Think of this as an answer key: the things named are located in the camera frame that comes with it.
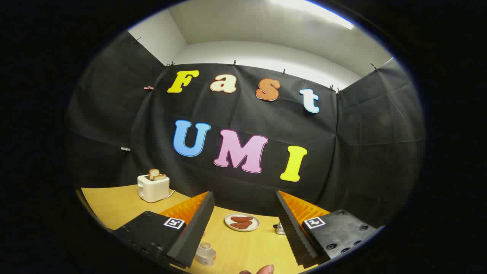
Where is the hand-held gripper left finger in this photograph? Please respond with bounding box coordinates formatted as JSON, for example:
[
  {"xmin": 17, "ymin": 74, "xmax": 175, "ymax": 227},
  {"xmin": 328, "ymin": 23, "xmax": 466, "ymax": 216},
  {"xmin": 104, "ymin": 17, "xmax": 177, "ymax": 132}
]
[{"xmin": 113, "ymin": 191, "xmax": 215, "ymax": 269}]

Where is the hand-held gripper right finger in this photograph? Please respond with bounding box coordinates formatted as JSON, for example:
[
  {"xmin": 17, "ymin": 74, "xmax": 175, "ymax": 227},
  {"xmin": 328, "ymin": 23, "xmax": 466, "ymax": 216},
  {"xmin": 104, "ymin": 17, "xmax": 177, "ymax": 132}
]
[{"xmin": 275, "ymin": 190, "xmax": 385, "ymax": 267}]

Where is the clear juice bottle white label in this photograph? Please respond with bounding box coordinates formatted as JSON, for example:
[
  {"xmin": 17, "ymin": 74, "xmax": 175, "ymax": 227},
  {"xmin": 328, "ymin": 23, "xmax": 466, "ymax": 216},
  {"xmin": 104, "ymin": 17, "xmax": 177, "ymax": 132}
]
[{"xmin": 195, "ymin": 242, "xmax": 216, "ymax": 266}]

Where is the white round plate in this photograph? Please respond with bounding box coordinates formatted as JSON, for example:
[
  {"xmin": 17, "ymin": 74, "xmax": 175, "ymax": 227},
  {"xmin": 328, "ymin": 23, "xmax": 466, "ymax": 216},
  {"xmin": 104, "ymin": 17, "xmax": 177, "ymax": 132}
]
[{"xmin": 224, "ymin": 213, "xmax": 261, "ymax": 232}]

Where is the cream toaster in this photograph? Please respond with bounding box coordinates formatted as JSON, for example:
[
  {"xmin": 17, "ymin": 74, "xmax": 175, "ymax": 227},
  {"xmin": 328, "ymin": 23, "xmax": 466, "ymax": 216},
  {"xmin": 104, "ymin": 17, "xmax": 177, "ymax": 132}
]
[{"xmin": 137, "ymin": 174, "xmax": 170, "ymax": 203}]

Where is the wooden table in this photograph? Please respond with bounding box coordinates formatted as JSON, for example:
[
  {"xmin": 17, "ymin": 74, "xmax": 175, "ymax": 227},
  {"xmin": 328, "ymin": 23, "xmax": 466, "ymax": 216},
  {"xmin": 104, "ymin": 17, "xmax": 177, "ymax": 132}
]
[{"xmin": 81, "ymin": 185, "xmax": 328, "ymax": 274}]

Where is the black backdrop cloth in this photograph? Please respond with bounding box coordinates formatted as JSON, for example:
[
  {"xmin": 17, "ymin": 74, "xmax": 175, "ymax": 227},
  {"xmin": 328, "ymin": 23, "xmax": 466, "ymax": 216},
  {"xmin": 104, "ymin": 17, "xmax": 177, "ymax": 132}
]
[{"xmin": 65, "ymin": 31, "xmax": 426, "ymax": 229}]

